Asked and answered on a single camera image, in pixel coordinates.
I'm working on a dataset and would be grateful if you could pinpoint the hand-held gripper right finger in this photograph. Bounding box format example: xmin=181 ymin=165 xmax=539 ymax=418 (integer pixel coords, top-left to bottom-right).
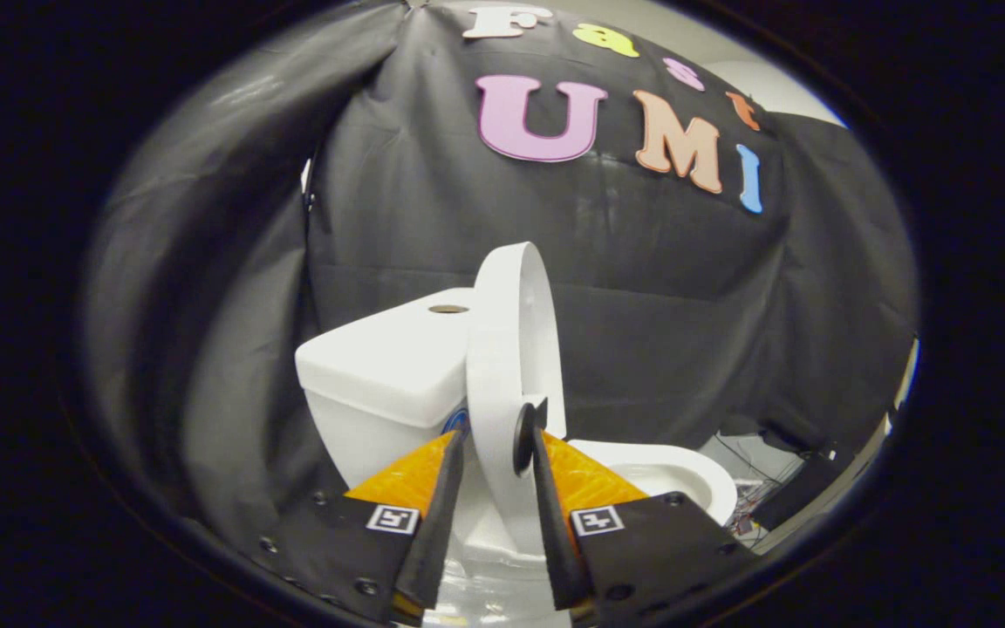
xmin=529 ymin=423 xmax=761 ymax=625

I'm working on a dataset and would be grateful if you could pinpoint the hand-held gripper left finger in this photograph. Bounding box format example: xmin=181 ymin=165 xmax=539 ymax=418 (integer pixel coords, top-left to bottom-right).
xmin=254 ymin=427 xmax=467 ymax=625

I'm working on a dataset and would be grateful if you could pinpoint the white toilet lid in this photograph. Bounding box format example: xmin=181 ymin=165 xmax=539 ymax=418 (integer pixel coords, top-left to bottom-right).
xmin=466 ymin=242 xmax=569 ymax=559

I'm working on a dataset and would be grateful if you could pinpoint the white ceramic toilet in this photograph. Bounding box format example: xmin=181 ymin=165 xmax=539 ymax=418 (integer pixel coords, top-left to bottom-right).
xmin=295 ymin=288 xmax=739 ymax=628

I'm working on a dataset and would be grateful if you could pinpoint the black box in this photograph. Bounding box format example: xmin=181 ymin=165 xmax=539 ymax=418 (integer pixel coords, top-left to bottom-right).
xmin=751 ymin=449 xmax=844 ymax=531

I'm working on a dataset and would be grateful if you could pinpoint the black backdrop cloth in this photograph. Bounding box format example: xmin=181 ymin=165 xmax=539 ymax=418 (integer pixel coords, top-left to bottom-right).
xmin=84 ymin=0 xmax=918 ymax=559

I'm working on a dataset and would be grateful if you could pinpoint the tangle of thin cables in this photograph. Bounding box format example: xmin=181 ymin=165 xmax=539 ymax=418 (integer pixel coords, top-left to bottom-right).
xmin=716 ymin=432 xmax=804 ymax=537

